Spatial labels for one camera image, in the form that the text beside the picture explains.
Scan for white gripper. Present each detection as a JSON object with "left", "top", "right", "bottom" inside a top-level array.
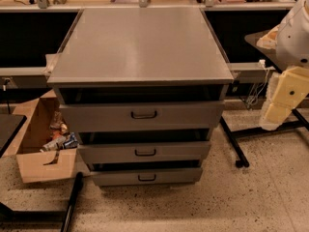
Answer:
[{"left": 259, "top": 66, "right": 309, "bottom": 131}]

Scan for grey bottom drawer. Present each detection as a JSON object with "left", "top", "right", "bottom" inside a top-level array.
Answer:
[{"left": 91, "top": 167, "right": 203, "bottom": 187}]

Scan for grey drawer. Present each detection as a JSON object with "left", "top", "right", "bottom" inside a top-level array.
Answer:
[
  {"left": 78, "top": 141, "right": 211, "bottom": 164},
  {"left": 91, "top": 167, "right": 203, "bottom": 187},
  {"left": 60, "top": 101, "right": 224, "bottom": 132}
]

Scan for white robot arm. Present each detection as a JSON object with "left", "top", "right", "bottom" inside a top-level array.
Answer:
[{"left": 257, "top": 0, "right": 309, "bottom": 131}]

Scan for grey top drawer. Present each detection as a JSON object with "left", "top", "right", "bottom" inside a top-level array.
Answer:
[{"left": 60, "top": 101, "right": 224, "bottom": 132}]

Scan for grey middle drawer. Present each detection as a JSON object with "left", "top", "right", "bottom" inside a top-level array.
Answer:
[{"left": 78, "top": 141, "right": 211, "bottom": 164}]

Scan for grey metal drawer cabinet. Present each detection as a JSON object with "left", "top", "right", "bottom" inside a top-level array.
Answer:
[{"left": 48, "top": 8, "right": 233, "bottom": 175}]

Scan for black side table right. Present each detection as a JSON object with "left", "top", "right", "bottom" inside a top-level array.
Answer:
[{"left": 219, "top": 29, "right": 309, "bottom": 169}]

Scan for trash in cardboard box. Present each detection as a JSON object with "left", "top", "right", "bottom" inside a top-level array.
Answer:
[{"left": 40, "top": 111, "right": 78, "bottom": 152}]

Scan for cardboard box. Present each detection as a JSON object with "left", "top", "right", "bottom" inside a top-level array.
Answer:
[{"left": 4, "top": 91, "right": 76, "bottom": 183}]

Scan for white cables on rail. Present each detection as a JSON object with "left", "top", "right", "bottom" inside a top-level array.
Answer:
[{"left": 244, "top": 59, "right": 271, "bottom": 110}]

